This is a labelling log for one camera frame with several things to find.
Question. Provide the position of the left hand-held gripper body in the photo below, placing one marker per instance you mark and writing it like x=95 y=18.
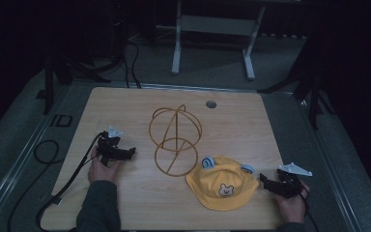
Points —
x=107 y=149

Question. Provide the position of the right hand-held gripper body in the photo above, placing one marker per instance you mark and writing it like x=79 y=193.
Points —
x=289 y=184

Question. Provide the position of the yellow bear hat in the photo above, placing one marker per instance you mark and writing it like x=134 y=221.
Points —
x=220 y=180

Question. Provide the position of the person's right hand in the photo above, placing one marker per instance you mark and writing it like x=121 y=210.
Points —
x=293 y=208

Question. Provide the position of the person's left hand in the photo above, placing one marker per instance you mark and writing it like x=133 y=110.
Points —
x=102 y=172

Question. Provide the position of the black tripod stand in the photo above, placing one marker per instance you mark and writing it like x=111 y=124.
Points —
x=49 y=83
x=315 y=96

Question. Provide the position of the grey table grommet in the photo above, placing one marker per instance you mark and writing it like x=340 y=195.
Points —
x=211 y=104

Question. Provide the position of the white metal table frame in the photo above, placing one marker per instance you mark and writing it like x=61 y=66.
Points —
x=217 y=25

